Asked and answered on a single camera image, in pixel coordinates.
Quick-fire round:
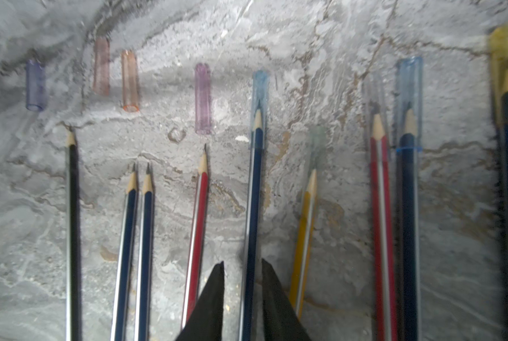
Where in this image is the blue pencil blue cap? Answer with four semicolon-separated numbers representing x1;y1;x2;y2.
397;104;421;340

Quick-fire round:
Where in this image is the clear green pencil cap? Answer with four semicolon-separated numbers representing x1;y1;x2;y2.
306;125;326;183

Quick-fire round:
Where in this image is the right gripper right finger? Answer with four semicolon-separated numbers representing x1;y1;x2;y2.
262;259;312;341

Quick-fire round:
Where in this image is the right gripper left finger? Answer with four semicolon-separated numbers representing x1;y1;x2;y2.
177;261;225;341

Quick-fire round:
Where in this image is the clear magenta pencil cap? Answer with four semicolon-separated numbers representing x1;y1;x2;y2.
195;63;212;135

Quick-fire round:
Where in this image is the removed pink cap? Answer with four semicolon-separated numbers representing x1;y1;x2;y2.
93;36;110;96

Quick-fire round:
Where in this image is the clear light blue cap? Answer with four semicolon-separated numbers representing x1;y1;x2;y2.
250;70;269;149

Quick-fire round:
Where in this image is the dark grey pencil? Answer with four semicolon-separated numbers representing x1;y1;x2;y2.
66;129;81;340

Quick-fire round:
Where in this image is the dark blue pencil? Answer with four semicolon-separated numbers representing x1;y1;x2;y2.
237;101;265;341

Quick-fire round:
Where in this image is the red pencil pink cap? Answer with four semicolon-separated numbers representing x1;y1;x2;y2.
181;145;209;330

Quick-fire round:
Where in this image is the clear purple pencil cap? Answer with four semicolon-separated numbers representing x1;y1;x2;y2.
25;59;46;112

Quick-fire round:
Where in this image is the clear orange pencil cap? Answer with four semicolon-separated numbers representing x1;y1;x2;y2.
121;50;140;112

